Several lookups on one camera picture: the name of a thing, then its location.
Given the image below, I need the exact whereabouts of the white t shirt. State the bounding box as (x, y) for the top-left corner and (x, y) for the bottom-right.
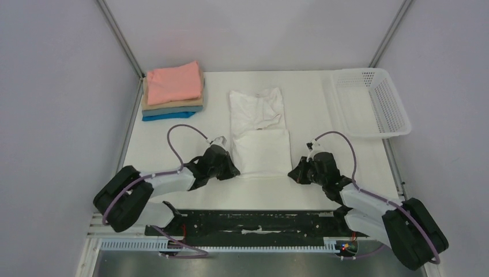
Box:
(228, 87), (292, 178)

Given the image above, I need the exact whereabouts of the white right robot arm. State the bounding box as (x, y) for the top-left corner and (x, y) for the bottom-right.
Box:
(288, 152), (449, 270)

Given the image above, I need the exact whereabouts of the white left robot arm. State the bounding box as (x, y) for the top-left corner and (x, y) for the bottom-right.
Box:
(93, 144), (240, 235)

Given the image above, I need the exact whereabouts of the folded bright blue t shirt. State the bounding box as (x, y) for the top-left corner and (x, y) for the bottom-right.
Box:
(142, 111), (195, 122)

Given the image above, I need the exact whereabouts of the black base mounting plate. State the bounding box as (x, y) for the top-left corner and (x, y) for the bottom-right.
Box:
(163, 209), (353, 247)

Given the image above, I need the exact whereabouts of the folded beige t shirt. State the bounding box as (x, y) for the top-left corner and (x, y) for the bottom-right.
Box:
(141, 71), (204, 111)

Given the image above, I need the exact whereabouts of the folded grey-blue t shirt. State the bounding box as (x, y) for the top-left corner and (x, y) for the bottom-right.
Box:
(142, 106), (204, 117)

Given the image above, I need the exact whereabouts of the white perforated plastic basket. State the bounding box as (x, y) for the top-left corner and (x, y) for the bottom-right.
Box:
(331, 68), (412, 139)

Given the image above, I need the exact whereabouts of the folded pink t shirt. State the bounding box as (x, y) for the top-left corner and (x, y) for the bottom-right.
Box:
(146, 61), (202, 105)

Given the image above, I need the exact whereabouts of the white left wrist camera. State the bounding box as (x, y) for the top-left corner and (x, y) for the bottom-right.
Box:
(206, 136), (227, 148)

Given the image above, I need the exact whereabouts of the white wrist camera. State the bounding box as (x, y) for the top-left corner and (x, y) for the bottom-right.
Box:
(306, 139), (325, 160)
(206, 136), (227, 148)

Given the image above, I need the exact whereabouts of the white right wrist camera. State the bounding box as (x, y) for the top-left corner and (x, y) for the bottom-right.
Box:
(306, 139), (325, 160)

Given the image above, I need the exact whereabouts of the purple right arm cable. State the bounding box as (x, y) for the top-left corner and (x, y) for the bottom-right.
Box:
(311, 131), (442, 265)

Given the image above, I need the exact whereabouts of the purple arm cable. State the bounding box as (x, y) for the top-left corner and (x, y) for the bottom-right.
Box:
(311, 131), (442, 265)
(101, 124), (210, 259)

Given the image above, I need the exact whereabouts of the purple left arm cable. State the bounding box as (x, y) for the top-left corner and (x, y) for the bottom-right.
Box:
(101, 124), (210, 259)

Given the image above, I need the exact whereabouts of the white slotted cable duct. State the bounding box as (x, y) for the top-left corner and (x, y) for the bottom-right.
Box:
(100, 238), (340, 254)

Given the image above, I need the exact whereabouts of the right aluminium frame post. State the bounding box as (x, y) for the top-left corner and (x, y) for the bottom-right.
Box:
(368, 0), (415, 68)

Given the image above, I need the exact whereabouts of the aluminium frame post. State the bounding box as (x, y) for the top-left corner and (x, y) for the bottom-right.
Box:
(95, 0), (145, 78)
(368, 0), (415, 68)

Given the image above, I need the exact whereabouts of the left aluminium frame post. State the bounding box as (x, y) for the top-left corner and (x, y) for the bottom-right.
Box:
(95, 0), (145, 78)

